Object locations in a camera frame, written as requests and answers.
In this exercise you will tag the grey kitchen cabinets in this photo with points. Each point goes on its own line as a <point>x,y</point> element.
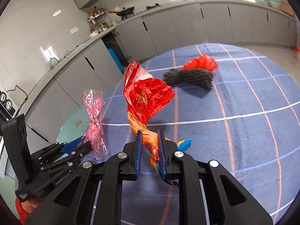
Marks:
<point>146,35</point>

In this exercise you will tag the black foam fruit net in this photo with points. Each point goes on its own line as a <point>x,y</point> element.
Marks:
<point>197,77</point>

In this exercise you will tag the person's left hand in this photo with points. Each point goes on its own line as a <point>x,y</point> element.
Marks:
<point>24,209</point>

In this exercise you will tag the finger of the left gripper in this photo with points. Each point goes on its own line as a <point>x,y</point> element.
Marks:
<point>69,147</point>
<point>51,160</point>

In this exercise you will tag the green ceramic pot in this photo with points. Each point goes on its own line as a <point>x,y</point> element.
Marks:
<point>53,62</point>

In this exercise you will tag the red orange snack bag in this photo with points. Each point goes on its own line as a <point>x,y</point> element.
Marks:
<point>145,97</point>

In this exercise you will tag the black wok on stove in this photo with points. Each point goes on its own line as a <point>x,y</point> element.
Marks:
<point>123,14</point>

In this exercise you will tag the pink plastic wrapper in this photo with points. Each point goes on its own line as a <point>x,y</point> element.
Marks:
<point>93,102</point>

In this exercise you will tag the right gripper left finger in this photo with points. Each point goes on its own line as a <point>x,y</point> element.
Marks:
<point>92,194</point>

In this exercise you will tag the spice rack with bottles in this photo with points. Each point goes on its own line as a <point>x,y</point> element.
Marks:
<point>98,20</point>

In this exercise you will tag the cardboard box on counter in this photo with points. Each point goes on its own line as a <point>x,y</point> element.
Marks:
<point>286,7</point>

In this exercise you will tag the red foam fruit net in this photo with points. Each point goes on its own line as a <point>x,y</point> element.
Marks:
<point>205,62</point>

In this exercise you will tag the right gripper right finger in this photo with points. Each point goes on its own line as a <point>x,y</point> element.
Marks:
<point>208,192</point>

